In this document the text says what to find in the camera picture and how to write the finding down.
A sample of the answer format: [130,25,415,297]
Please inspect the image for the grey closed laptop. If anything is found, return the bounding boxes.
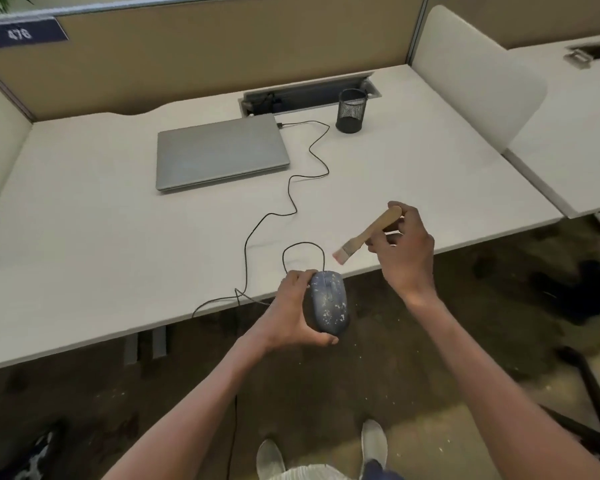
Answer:
[155,113,291,192]

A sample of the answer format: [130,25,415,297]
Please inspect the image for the grey desk leg brackets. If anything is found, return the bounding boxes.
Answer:
[124,326,168,366]

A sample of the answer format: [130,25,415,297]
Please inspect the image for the person's right forearm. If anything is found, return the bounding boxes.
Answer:
[406,292,600,480]

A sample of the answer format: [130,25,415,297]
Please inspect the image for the white side divider panel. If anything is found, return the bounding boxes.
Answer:
[0,70,33,235]

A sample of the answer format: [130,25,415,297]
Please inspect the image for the black mesh pen holder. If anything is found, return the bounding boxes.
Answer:
[335,88,369,134]

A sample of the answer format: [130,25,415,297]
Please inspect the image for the blue number sign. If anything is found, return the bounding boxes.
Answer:
[0,17,69,50]

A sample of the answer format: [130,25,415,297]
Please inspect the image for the person's right white shoe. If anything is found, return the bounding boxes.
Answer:
[361,420,389,470]

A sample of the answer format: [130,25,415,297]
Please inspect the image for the person's left hand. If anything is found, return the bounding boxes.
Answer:
[256,269,340,352]

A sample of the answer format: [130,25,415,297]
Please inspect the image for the tan partition screen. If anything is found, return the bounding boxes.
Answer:
[0,0,427,121]

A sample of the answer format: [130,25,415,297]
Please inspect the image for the small wooden brush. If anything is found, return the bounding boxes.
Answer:
[332,206,404,264]

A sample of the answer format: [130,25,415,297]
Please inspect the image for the black office chair base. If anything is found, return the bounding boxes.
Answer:
[538,346,600,453]

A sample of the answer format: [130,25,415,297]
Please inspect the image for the person's right hand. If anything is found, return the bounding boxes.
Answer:
[368,201,436,302]

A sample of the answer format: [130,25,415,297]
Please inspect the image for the person's left white shoe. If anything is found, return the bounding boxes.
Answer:
[256,439,286,480]

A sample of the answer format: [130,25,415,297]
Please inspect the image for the white desk divider panel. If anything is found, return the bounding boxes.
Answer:
[411,5,548,154]

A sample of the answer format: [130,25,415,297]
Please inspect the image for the person's white shoe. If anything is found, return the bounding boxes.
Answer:
[256,439,286,480]
[361,420,389,470]

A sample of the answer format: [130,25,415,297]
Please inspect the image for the black mouse cable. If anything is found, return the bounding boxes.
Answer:
[192,121,331,318]

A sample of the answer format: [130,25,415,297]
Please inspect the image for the dusty dark computer mouse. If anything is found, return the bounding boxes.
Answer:
[306,270,352,336]

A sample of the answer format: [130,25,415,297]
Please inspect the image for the person's left forearm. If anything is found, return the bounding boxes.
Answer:
[102,331,277,480]

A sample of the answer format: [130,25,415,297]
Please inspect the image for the dark patterned object on floor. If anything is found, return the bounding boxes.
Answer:
[0,420,66,480]

